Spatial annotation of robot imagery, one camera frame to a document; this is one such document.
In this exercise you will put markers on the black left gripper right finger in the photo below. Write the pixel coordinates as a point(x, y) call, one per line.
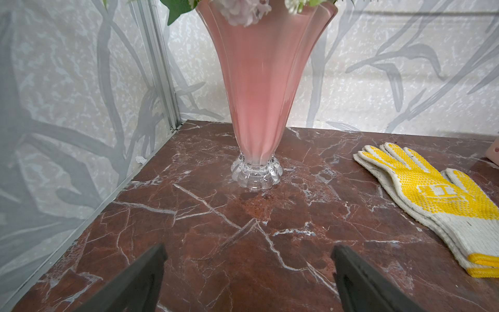
point(362, 288)

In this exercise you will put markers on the pink glass vase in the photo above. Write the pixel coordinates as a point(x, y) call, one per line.
point(262, 66)

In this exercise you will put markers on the green and lilac flower bouquet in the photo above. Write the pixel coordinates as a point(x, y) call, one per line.
point(245, 12)

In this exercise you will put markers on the yellow white work gloves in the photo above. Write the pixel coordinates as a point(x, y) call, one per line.
point(450, 203)

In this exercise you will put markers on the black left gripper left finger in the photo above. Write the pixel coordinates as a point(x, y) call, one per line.
point(136, 288)

